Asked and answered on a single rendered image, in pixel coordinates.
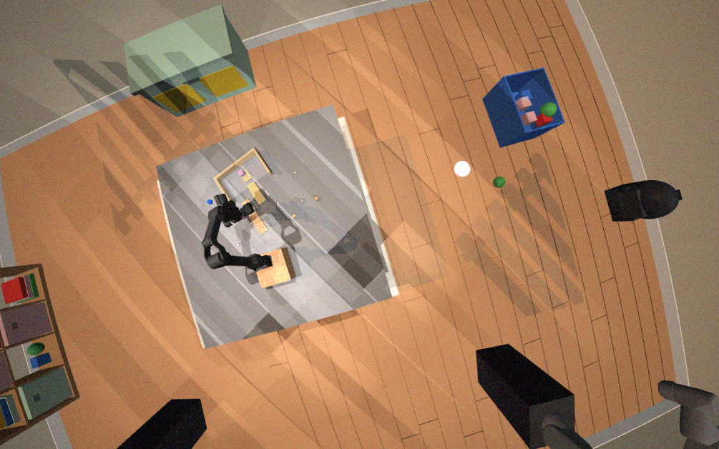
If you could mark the orange flat strip with green lines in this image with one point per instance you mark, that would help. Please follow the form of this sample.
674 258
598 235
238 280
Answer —
257 194

